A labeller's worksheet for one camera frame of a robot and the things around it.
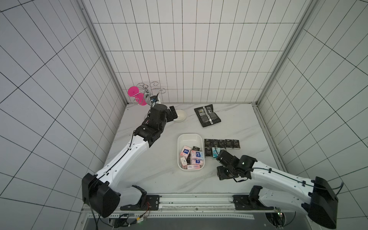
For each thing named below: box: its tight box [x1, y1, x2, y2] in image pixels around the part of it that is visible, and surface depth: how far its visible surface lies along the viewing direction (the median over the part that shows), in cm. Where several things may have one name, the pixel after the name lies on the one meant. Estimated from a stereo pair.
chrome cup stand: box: [132, 81, 167, 106], surface depth 90 cm
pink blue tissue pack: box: [190, 149, 205, 161], surface depth 85 cm
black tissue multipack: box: [194, 103, 222, 128], surface depth 112 cm
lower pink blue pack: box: [190, 159, 205, 166], surface depth 85 cm
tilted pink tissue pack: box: [179, 145, 192, 159], surface depth 91 cm
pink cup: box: [127, 85, 148, 106], surface depth 89 cm
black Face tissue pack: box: [204, 138, 212, 148], surface depth 96 cm
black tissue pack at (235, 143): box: [232, 138, 241, 150], surface depth 96 cm
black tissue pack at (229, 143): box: [225, 138, 233, 148], surface depth 96 cm
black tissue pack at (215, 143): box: [211, 138, 219, 148], surface depth 97 cm
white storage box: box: [177, 133, 206, 171], surface depth 87 cm
